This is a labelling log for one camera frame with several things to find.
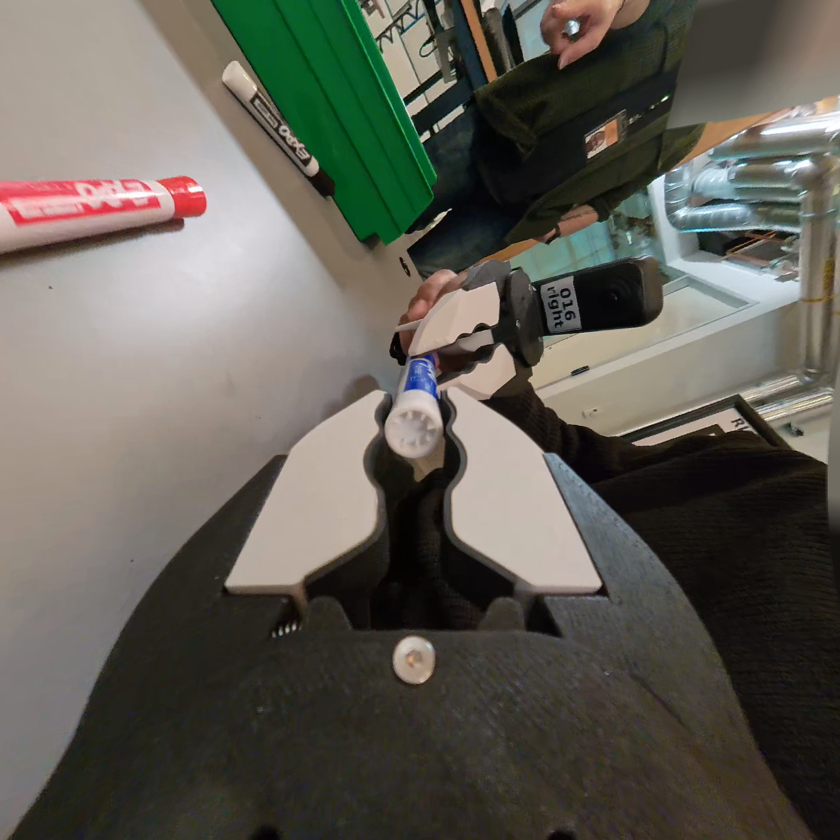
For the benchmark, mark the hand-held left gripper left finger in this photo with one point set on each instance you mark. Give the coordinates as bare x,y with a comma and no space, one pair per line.
308,518

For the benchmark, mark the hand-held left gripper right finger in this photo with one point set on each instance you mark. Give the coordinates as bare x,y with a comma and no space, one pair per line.
518,518

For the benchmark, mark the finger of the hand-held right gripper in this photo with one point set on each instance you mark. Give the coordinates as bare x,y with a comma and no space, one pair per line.
459,315
489,377

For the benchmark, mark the blue dry erase marker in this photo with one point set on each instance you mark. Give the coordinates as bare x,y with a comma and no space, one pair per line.
413,423

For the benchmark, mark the green plastic bin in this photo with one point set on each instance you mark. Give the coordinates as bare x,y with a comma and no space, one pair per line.
341,98

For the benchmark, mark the black dry erase marker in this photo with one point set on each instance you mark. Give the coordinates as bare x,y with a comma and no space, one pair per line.
275,128

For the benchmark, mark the red dry erase marker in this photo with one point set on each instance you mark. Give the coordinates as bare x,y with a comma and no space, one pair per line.
98,210

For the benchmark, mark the person's right hand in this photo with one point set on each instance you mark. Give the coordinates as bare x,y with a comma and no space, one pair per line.
433,292

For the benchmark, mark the white counter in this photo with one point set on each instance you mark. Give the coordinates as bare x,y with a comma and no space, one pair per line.
656,367

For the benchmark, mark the framed black-white tag board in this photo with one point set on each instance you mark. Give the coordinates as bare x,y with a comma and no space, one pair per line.
741,420

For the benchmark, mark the shiny metal duct pipes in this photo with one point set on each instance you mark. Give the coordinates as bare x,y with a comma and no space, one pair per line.
814,229

